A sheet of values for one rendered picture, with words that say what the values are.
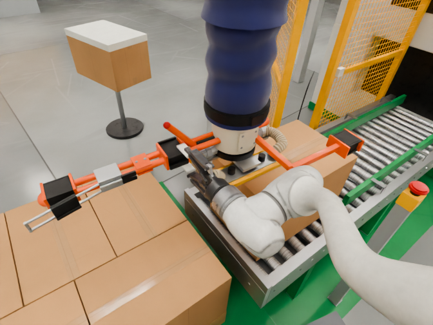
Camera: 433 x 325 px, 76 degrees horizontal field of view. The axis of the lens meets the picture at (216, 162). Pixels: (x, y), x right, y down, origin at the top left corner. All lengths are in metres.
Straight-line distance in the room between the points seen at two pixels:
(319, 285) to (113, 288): 1.32
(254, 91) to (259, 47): 0.13
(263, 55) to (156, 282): 1.06
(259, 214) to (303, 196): 0.11
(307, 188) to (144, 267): 0.95
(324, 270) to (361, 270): 1.76
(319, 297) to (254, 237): 1.44
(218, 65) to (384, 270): 0.63
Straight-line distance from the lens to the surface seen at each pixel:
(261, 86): 0.86
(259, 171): 1.05
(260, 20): 0.77
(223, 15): 0.77
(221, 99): 0.86
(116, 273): 1.46
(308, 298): 2.07
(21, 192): 2.86
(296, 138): 1.53
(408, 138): 2.75
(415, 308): 0.39
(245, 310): 1.94
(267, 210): 0.71
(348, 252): 0.48
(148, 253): 1.48
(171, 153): 0.92
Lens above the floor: 1.80
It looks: 41 degrees down
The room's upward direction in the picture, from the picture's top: 4 degrees clockwise
